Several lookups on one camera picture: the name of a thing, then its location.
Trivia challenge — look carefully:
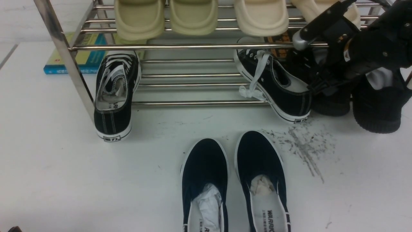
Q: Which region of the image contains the navy slip-on shoe left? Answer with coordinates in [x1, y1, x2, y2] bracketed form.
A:
[181, 138, 229, 232]

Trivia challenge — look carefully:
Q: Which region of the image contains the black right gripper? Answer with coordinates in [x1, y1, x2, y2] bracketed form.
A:
[292, 0, 411, 96]

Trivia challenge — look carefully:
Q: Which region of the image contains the dark book with orange text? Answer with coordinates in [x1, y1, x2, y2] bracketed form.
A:
[263, 28, 299, 62]

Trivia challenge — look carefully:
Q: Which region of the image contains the pale green slipper outer left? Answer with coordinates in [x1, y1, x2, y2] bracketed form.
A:
[114, 0, 166, 41]

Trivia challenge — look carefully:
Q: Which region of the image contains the navy slip-on shoe right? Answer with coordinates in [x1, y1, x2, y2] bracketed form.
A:
[235, 130, 291, 232]

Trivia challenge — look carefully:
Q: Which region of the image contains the black lace-up sneaker right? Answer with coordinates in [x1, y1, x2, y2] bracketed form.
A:
[233, 48, 312, 124]

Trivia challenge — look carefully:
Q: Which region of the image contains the navy slip-on shoe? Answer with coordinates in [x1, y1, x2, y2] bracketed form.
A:
[181, 138, 229, 232]
[235, 130, 291, 232]

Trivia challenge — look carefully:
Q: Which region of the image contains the pale green slipper inner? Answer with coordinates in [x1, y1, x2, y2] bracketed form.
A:
[168, 0, 219, 36]

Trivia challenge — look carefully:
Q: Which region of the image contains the black lace-up sneaker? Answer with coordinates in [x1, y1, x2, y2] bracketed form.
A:
[94, 50, 142, 142]
[233, 48, 312, 124]

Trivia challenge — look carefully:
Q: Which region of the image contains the pale green slipper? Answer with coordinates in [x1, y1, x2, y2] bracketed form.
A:
[168, 0, 219, 36]
[114, 0, 166, 41]

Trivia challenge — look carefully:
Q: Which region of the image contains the black lace-up sneaker left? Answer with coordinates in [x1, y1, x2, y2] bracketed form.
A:
[94, 50, 142, 142]

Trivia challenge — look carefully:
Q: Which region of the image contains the cream slipper inner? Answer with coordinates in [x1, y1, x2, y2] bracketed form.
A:
[234, 0, 289, 37]

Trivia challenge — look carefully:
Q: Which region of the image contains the cream slipper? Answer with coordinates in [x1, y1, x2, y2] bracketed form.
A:
[291, 0, 361, 29]
[234, 0, 289, 37]

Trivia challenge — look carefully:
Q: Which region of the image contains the black knit shoe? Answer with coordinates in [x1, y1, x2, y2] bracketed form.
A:
[285, 48, 359, 117]
[352, 68, 412, 134]

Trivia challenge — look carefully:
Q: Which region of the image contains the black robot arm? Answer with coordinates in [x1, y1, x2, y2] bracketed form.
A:
[293, 0, 412, 95]

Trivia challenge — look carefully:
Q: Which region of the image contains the cream slipper outer right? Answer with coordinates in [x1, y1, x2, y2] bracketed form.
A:
[291, 0, 361, 29]

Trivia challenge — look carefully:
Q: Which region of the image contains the stainless steel shoe rack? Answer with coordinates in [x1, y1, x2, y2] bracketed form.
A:
[34, 0, 412, 124]

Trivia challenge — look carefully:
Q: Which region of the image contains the blue and yellow book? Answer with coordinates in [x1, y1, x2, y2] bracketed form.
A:
[43, 34, 107, 75]

